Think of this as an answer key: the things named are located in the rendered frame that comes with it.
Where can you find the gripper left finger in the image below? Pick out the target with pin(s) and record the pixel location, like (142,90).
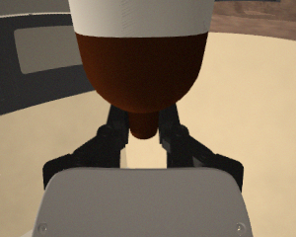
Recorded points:
(99,151)

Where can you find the dark grey crate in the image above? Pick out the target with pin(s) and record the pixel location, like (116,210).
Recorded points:
(40,61)

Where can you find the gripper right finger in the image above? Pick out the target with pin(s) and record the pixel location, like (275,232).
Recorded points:
(185,150)

